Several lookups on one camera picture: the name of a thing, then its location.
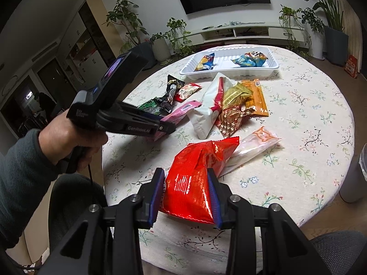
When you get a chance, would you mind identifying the grey fabric chair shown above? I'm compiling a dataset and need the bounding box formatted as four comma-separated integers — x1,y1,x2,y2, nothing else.
311,231,367,275
48,174,107,253

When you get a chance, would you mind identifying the small-leaf tree in dark planter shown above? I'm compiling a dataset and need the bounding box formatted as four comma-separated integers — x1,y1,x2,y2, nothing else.
106,0,157,70

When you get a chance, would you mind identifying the round table with floral cloth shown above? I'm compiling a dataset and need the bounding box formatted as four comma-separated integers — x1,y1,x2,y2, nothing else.
102,44,354,275

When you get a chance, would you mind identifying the bushy plant in tall white pot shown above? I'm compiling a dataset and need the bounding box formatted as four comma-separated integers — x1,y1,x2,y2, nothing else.
298,7,326,61

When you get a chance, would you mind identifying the wooden display cabinet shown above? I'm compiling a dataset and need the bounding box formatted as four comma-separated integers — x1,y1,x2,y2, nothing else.
61,0,116,84

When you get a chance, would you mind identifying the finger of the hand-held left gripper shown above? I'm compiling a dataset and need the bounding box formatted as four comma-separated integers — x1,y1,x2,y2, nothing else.
117,102,161,124
157,120,177,136

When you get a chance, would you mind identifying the red printed box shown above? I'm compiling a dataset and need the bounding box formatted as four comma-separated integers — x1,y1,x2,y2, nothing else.
344,54,359,79

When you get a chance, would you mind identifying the blue yellow snack packet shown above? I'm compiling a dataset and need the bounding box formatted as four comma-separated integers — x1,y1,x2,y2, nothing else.
193,53,216,72

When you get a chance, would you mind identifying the person's left forearm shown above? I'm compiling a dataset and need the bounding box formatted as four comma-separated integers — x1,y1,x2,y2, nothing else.
0,129,62,250

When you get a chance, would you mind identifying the white plastic tray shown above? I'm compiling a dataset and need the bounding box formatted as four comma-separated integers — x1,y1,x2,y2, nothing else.
179,47,280,80

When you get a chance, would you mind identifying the beige curtain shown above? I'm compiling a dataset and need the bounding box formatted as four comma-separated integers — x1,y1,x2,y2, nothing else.
341,3,362,61

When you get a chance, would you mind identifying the white television cabinet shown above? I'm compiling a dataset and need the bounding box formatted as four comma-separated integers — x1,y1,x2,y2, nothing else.
183,24,304,47

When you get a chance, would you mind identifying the large white snack packet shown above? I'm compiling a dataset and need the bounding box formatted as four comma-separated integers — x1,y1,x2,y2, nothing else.
188,76,238,140

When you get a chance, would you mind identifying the gold snack packet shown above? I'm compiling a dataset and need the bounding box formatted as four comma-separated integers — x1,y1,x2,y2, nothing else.
222,82,254,109

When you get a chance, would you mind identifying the person's left hand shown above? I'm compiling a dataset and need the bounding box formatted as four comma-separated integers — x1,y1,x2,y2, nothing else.
39,110,109,175

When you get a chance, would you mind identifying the black cable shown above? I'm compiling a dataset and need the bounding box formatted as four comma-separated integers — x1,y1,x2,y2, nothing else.
88,163,95,205

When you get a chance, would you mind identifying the green black snack packet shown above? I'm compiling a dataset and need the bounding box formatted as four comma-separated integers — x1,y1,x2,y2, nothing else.
137,97,172,116

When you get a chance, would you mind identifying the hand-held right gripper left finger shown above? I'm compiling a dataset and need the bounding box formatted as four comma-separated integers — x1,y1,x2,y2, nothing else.
37,168,166,275

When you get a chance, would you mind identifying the small red snack packet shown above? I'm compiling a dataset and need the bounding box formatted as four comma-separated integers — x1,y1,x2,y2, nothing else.
175,82,202,102

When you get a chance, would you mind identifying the red gold heart-print packet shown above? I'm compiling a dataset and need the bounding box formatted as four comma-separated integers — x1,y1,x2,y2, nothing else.
215,106,259,138

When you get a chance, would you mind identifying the long orange snack packet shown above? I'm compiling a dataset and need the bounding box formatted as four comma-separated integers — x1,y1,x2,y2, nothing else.
239,80,269,117

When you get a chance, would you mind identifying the blue cartoon snack packet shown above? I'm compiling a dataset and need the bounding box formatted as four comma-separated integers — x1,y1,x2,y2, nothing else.
231,51,268,68

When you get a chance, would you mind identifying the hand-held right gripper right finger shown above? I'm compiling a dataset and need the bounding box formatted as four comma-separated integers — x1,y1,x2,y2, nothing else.
206,168,342,275

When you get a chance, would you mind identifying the trailing plant in round white pot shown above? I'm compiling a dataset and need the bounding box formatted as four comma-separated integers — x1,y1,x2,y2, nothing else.
150,19,196,63

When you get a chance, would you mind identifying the large red snack packet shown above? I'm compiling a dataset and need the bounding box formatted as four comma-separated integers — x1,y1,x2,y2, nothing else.
159,136,240,224

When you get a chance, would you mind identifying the hanging vine plant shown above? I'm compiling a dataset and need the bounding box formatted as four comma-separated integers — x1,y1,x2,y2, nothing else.
279,5,304,50

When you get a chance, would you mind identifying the pink snack packet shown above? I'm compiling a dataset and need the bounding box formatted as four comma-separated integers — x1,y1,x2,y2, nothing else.
153,100,201,141

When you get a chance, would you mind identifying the white cylindrical container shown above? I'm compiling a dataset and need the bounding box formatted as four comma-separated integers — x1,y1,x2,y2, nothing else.
339,143,367,204

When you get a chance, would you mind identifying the broad-leaf plant in grey planter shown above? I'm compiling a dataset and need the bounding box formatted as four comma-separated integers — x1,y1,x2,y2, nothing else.
295,0,349,65

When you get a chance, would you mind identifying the clear orange cat-print packet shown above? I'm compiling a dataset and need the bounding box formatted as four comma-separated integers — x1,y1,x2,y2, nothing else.
219,126,282,178

